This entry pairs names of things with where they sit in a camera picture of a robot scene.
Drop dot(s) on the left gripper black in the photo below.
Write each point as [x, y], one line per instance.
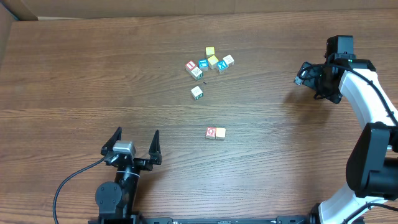
[137, 160]

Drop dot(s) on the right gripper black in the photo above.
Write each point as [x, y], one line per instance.
[306, 73]

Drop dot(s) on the white block green edge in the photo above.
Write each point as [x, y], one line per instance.
[210, 133]

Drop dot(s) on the white block frog picture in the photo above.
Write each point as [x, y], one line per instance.
[196, 92]

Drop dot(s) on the white block blue side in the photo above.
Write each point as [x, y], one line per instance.
[220, 133]

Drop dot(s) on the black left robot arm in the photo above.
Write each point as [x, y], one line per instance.
[115, 199]

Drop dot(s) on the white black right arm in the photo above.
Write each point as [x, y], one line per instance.
[371, 176]

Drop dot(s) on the white block far right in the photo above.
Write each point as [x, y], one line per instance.
[229, 60]

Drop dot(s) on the white block green side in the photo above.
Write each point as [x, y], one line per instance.
[196, 73]

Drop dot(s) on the red I block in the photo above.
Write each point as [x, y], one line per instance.
[190, 66]

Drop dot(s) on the blue X block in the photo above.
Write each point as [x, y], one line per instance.
[222, 66]

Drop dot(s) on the blue letter block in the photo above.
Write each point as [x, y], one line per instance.
[203, 65]

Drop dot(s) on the yellow block near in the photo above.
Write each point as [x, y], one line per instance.
[212, 61]

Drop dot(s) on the yellow block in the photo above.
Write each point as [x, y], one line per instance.
[209, 51]
[212, 61]

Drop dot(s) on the yellow block far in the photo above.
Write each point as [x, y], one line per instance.
[209, 51]

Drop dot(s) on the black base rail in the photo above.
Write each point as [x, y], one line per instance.
[300, 219]

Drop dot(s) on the cardboard wall panel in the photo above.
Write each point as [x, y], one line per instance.
[30, 10]

